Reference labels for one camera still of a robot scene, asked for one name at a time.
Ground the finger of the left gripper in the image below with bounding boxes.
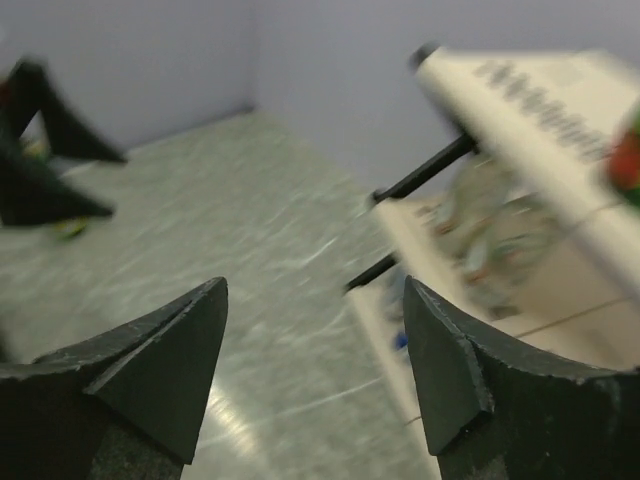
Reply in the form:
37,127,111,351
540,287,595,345
1,151,114,227
4,58,127,164

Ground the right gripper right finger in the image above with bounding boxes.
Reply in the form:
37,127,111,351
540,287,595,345
403,278,639,479

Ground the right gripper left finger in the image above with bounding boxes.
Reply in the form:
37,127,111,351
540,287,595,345
1,277,228,479

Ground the clear glass bottle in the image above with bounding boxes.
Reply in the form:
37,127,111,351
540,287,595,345
430,154,515,260
461,195,563,310

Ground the green Perrier bottle front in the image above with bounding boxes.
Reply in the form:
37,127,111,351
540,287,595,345
606,107,639,208

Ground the beige checkered shelf rack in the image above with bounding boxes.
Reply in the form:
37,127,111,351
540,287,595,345
343,43,640,431

